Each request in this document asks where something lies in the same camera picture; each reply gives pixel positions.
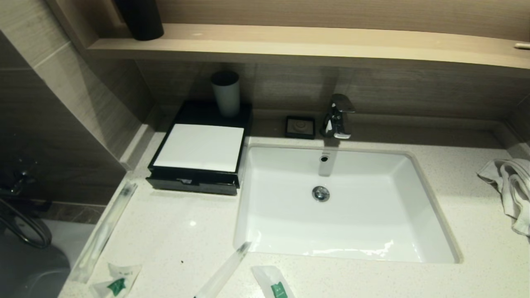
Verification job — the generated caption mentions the black tapered cup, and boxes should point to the black tapered cup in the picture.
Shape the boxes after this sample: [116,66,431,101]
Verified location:
[115,0,164,41]

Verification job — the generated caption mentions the black amenity box with drawer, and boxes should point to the black amenity box with drawer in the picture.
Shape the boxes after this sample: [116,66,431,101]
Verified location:
[146,101,253,196]

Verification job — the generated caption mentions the black square soap dish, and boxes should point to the black square soap dish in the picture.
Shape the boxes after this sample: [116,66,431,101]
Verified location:
[284,115,316,139]

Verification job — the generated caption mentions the grey cup with dark rim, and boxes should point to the grey cup with dark rim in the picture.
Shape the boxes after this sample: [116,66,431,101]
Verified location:
[211,70,241,118]

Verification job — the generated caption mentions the white card sheet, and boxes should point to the white card sheet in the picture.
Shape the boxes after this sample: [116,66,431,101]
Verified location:
[153,123,245,173]

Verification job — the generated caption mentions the chrome faucet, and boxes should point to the chrome faucet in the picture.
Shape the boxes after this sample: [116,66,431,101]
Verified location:
[321,94,357,139]

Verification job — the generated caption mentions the light wooden shelf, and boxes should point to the light wooden shelf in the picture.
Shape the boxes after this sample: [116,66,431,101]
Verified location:
[86,23,530,70]

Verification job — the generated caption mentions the white ceramic sink basin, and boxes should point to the white ceramic sink basin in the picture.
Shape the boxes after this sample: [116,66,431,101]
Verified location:
[233,143,463,264]

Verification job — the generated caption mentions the white packet with green label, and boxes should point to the white packet with green label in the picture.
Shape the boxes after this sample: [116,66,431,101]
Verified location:
[251,266,295,298]

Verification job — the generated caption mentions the long clear wrapped toothbrush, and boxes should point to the long clear wrapped toothbrush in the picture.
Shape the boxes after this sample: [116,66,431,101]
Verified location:
[72,182,138,284]

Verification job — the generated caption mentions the white sachet with green print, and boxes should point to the white sachet with green print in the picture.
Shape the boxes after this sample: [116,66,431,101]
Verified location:
[90,263,142,298]

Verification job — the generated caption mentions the chrome shower valve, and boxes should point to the chrome shower valve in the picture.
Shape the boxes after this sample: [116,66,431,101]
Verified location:
[0,159,40,195]

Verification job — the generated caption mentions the white crumpled towel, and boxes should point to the white crumpled towel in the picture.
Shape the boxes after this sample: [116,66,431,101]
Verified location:
[477,158,530,237]

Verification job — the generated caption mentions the dark shower hose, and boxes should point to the dark shower hose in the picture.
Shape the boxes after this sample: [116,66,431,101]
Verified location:
[0,199,53,250]

